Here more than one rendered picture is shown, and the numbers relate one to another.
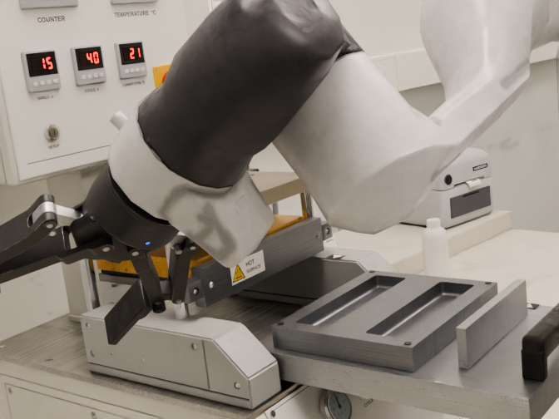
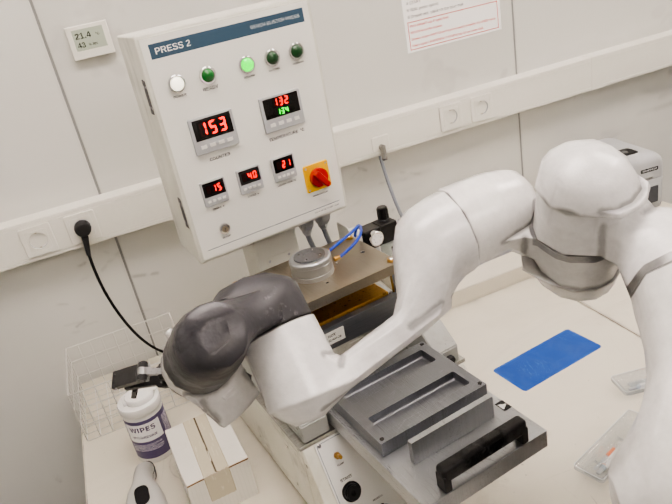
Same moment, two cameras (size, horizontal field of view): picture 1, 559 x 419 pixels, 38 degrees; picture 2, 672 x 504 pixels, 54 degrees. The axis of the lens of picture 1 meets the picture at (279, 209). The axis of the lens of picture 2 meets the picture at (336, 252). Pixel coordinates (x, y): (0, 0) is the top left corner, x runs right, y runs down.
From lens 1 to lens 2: 55 cm
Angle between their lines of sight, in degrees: 28
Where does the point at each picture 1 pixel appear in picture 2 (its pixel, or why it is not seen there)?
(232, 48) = (177, 357)
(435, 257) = not seen: hidden behind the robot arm
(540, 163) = not seen: outside the picture
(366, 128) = (278, 380)
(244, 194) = (233, 385)
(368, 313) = (384, 396)
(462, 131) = (360, 370)
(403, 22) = (609, 21)
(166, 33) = (313, 141)
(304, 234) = (383, 308)
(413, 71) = (611, 69)
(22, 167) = (204, 253)
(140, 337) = not seen: hidden behind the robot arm
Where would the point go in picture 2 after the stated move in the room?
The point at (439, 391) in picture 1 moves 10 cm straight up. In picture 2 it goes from (390, 477) to (379, 422)
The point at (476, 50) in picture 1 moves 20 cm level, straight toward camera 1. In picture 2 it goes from (402, 293) to (301, 391)
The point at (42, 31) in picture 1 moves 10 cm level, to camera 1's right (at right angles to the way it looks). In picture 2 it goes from (214, 166) to (262, 163)
